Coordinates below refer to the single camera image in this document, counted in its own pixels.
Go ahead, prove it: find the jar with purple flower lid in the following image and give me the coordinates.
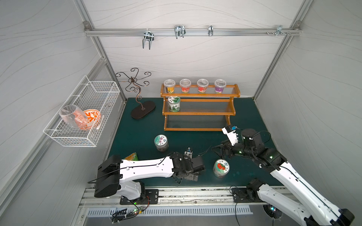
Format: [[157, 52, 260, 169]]
[[154, 134, 169, 152]]

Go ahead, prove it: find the jar with green tree lid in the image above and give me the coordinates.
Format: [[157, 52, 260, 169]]
[[168, 96, 181, 112]]

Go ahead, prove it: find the small clear red seed container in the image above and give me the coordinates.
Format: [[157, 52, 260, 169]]
[[180, 79, 192, 93]]

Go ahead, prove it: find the small clear yellow seed container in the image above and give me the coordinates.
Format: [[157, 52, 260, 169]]
[[164, 79, 176, 94]]

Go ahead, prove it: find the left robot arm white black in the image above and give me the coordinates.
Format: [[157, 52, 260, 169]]
[[88, 152, 205, 201]]

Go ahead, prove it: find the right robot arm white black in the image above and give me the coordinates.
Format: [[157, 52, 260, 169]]
[[217, 125, 355, 226]]

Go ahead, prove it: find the wooden two-tier shelf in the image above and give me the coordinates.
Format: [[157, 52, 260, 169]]
[[160, 84, 240, 131]]

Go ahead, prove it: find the jar with tomato lid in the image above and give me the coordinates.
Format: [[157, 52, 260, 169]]
[[213, 159, 230, 178]]

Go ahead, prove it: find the green snack bag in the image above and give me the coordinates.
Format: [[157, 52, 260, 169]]
[[124, 152, 139, 161]]

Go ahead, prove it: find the black metal jewelry stand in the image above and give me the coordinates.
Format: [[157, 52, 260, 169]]
[[115, 67, 156, 120]]

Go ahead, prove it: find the black round floor fan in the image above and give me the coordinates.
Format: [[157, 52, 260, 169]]
[[263, 204, 283, 219]]

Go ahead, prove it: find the orange patterned bowl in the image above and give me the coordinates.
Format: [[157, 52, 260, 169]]
[[81, 109, 102, 131]]

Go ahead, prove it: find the clear glass cup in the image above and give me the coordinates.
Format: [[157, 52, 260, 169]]
[[59, 105, 88, 129]]

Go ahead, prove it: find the small metal hook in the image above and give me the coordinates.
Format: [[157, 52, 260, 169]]
[[208, 25, 214, 37]]

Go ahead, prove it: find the metal double hook middle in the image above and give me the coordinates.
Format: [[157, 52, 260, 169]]
[[174, 25, 186, 39]]

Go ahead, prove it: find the metal double hook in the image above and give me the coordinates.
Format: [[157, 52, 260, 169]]
[[142, 31, 155, 50], [174, 25, 186, 39]]

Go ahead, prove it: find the metal double hook left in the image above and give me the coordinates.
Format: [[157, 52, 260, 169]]
[[142, 31, 155, 50]]

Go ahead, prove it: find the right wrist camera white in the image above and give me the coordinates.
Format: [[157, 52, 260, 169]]
[[222, 125, 239, 146]]

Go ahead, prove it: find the aluminium front rail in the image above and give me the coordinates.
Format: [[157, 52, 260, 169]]
[[79, 185, 312, 209]]

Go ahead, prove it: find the aluminium rail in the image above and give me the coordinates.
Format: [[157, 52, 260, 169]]
[[85, 28, 302, 37], [79, 185, 312, 209]]

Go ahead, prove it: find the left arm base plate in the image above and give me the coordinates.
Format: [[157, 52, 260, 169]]
[[120, 189, 159, 205]]

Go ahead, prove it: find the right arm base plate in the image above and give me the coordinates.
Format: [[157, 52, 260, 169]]
[[229, 187, 263, 203]]

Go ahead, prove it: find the white slotted cable duct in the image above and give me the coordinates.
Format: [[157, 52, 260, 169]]
[[87, 204, 253, 218]]

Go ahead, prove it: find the white wire basket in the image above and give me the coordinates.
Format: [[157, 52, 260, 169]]
[[43, 76, 120, 147]]

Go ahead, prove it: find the aluminium top rail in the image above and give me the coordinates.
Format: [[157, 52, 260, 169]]
[[85, 28, 302, 37]]

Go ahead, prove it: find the metal bracket hook right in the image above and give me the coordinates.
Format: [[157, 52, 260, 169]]
[[266, 25, 291, 37]]

